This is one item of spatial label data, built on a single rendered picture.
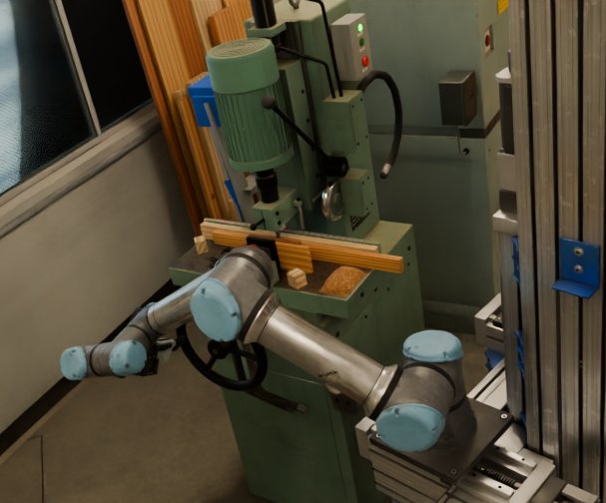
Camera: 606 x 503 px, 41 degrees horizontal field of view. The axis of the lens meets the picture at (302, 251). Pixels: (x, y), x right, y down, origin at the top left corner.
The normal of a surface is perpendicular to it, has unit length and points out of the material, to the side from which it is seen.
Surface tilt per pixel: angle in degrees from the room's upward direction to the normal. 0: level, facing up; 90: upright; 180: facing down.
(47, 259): 90
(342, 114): 90
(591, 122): 90
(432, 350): 8
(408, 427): 94
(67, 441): 0
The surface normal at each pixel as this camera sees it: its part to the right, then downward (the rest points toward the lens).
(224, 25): 0.86, 0.06
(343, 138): -0.51, 0.50
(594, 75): -0.67, 0.46
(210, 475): -0.18, -0.86
